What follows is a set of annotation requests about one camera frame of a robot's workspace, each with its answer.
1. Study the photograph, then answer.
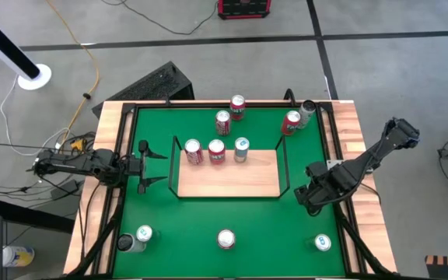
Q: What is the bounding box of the wooden shelf black metal frame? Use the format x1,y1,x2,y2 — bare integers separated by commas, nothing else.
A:
168,135,291,200

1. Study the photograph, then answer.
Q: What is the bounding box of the Star Wars Coca-Cola can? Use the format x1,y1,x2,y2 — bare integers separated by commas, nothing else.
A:
216,228,236,250

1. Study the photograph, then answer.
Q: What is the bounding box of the yellow extension cord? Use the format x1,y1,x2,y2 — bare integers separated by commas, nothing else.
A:
44,0,100,145

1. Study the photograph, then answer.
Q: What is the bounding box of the red Coca-Cola can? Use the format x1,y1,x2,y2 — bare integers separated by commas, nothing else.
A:
184,138,205,166
215,110,232,137

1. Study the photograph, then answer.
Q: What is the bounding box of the black mesh computer case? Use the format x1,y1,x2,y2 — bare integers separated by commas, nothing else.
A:
91,61,196,120

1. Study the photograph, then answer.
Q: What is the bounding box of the black crate red trim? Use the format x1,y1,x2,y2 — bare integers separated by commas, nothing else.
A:
216,0,272,20

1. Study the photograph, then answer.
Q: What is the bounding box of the black curved handle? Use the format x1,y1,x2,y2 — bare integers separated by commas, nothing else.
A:
283,88,298,108

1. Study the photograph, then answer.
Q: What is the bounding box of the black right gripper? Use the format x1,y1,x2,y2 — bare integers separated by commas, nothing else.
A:
294,161,359,208

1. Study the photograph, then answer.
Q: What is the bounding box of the red Fanta can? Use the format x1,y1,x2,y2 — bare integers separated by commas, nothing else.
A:
229,94,247,121
207,138,227,166
280,110,302,137

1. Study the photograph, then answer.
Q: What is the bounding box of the black floor cable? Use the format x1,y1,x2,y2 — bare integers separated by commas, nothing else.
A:
99,0,219,36

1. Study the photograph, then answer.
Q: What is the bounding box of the yellow plug box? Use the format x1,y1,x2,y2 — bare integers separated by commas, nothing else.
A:
70,138,89,152

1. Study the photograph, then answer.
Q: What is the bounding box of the white yellow wipes canister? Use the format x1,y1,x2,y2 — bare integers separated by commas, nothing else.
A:
2,244,37,268

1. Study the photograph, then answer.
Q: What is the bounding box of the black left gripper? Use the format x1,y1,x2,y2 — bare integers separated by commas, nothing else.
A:
121,139,169,195

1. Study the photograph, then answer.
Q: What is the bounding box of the white Celsius can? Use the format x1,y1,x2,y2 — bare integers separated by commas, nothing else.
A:
115,232,147,254
298,99,317,128

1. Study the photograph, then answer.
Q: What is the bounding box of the blue silver Red Bull can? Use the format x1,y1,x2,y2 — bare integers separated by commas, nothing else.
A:
233,136,251,163
135,224,162,247
305,233,332,253

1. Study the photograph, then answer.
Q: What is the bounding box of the black pole white round base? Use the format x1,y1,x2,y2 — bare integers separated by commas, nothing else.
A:
0,3,53,92

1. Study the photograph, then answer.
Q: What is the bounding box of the green table mat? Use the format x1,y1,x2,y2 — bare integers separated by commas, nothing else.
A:
113,107,345,278

